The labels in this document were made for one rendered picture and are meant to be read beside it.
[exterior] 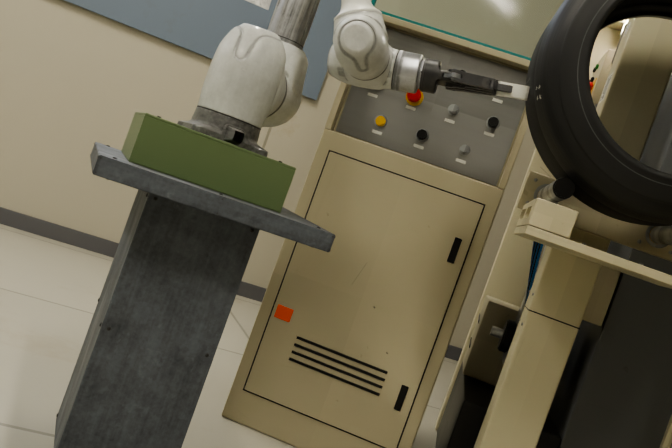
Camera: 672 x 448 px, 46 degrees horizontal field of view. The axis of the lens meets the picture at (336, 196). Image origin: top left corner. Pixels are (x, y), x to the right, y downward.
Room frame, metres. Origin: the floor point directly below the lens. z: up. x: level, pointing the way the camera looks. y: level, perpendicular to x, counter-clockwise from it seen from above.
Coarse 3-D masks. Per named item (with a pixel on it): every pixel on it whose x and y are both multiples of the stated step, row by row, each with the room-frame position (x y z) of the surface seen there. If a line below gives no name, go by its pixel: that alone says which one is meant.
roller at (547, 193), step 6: (558, 180) 1.64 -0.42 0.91; (564, 180) 1.64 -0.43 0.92; (570, 180) 1.64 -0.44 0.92; (546, 186) 1.81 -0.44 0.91; (552, 186) 1.65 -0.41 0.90; (558, 186) 1.64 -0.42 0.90; (564, 186) 1.63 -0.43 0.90; (570, 186) 1.63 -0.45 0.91; (540, 192) 1.90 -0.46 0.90; (546, 192) 1.76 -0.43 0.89; (552, 192) 1.66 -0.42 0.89; (558, 192) 1.64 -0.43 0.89; (564, 192) 1.63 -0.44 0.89; (570, 192) 1.63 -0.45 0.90; (546, 198) 1.80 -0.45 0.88; (552, 198) 1.72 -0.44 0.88; (558, 198) 1.65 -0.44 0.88; (564, 198) 1.64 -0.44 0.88
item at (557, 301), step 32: (640, 32) 1.99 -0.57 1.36; (640, 64) 1.98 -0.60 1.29; (608, 96) 1.99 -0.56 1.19; (640, 96) 1.98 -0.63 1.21; (608, 128) 1.98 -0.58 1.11; (640, 128) 1.97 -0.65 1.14; (544, 256) 2.07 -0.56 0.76; (576, 256) 1.98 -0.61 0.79; (544, 288) 1.99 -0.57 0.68; (576, 288) 1.98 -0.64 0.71; (544, 320) 1.98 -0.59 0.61; (576, 320) 1.97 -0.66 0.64; (512, 352) 2.01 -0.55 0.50; (544, 352) 1.98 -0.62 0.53; (512, 384) 1.99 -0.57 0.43; (544, 384) 1.97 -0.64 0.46; (512, 416) 1.98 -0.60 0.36; (544, 416) 1.97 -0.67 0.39
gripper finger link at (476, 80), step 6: (456, 72) 1.71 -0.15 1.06; (462, 72) 1.72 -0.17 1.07; (456, 78) 1.71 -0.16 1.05; (462, 78) 1.72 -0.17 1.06; (468, 78) 1.72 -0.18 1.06; (474, 78) 1.72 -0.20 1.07; (480, 78) 1.72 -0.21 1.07; (486, 78) 1.72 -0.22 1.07; (492, 78) 1.72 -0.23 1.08; (468, 84) 1.72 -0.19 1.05; (474, 84) 1.72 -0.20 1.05; (480, 84) 1.72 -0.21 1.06; (486, 84) 1.72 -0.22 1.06
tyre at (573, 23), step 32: (576, 0) 1.61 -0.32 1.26; (608, 0) 1.58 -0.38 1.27; (640, 0) 1.84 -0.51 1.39; (544, 32) 1.71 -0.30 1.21; (576, 32) 1.58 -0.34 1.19; (544, 64) 1.62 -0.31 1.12; (576, 64) 1.58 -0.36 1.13; (544, 96) 1.62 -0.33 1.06; (576, 96) 1.57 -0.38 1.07; (544, 128) 1.64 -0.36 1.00; (576, 128) 1.57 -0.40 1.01; (544, 160) 1.78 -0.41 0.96; (576, 160) 1.60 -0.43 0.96; (608, 160) 1.56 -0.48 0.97; (576, 192) 1.73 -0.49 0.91; (608, 192) 1.59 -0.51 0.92; (640, 192) 1.56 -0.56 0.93; (640, 224) 1.76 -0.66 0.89
